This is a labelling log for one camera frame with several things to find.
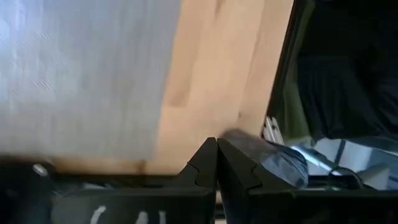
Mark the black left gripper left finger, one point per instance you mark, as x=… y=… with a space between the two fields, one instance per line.
x=186 y=205

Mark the grey woven placemat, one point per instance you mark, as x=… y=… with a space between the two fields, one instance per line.
x=77 y=77

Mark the silver aluminium frame bracket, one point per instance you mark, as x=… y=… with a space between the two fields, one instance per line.
x=272 y=130

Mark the black table edge frame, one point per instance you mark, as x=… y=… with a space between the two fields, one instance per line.
x=287 y=46

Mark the blue clear faceted glass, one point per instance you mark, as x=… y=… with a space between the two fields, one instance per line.
x=280 y=161

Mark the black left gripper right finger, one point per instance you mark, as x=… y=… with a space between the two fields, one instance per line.
x=242 y=199

